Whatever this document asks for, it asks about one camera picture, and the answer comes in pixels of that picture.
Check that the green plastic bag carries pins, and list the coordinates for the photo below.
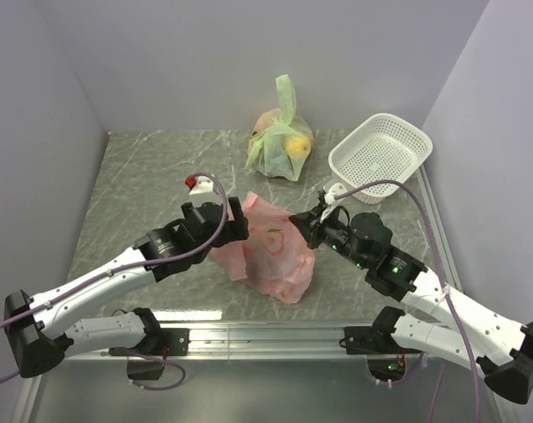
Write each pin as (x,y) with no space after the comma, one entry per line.
(266,153)

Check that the orange fruit in green bag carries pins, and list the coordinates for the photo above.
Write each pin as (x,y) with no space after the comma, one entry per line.
(265,121)

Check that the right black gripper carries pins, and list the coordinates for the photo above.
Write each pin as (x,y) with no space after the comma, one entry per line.
(310,226)

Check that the pink plastic bag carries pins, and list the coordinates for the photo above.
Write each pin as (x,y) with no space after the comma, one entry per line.
(274,259)

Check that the white perforated plastic basket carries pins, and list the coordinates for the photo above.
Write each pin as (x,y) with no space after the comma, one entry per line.
(383,147)

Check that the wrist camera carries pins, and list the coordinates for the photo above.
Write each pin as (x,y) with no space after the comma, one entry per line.
(329,202)
(201,190)

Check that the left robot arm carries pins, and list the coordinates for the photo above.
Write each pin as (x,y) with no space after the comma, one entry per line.
(45,328)

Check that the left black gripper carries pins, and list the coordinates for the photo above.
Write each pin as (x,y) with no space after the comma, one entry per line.
(235,229)

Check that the aluminium front rail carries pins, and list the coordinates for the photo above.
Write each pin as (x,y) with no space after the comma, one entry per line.
(255,340)

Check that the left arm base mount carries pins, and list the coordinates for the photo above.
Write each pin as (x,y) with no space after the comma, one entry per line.
(171,342)

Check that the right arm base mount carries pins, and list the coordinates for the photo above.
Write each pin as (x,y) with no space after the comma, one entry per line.
(387,362)

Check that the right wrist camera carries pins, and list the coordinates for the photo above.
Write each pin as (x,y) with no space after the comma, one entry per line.
(329,202)

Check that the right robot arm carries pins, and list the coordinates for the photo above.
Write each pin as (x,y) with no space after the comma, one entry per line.
(466,333)

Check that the yellow fruit in green bag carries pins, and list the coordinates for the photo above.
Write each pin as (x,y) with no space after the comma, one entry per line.
(297,147)

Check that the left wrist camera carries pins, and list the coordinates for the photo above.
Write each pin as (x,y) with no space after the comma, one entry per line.
(201,190)

